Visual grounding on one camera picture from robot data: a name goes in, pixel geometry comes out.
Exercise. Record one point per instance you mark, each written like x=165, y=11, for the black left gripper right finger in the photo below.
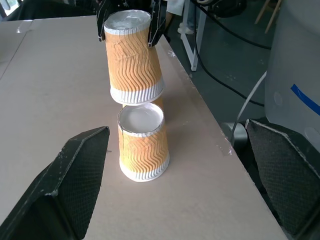
x=280, y=170

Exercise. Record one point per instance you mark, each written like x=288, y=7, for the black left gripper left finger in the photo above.
x=75, y=175

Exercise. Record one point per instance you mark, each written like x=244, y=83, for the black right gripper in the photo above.
x=132, y=4

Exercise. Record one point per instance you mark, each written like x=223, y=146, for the orange rippled paper cup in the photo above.
x=145, y=152
x=135, y=67

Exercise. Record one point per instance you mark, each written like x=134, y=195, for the dark grey round part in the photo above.
x=237, y=135

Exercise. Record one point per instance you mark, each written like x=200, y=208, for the bystander with white shoes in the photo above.
x=186, y=27

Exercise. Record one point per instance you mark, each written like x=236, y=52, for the blue tape strip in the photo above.
x=306, y=97

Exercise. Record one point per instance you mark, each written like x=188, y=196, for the wooden chair legs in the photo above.
x=271, y=15

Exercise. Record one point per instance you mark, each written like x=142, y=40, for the white metal frame leg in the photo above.
x=193, y=35

